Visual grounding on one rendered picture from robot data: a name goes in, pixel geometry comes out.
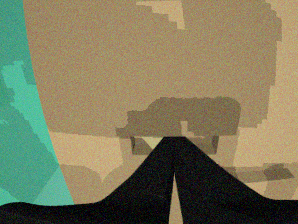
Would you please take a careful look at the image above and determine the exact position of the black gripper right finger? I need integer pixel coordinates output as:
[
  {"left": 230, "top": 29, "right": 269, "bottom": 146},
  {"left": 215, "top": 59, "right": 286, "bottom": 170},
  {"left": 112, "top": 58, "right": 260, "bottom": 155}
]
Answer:
[{"left": 174, "top": 137, "right": 298, "bottom": 224}]

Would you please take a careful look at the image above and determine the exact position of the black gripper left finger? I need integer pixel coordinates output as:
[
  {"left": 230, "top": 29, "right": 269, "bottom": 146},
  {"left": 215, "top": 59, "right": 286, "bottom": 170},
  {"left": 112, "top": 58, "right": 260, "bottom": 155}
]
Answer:
[{"left": 0, "top": 137, "right": 176, "bottom": 224}]

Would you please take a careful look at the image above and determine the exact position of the tan block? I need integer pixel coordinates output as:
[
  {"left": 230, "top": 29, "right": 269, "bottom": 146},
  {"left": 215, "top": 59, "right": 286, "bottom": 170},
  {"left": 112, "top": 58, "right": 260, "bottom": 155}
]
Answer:
[{"left": 142, "top": 137, "right": 164, "bottom": 149}]

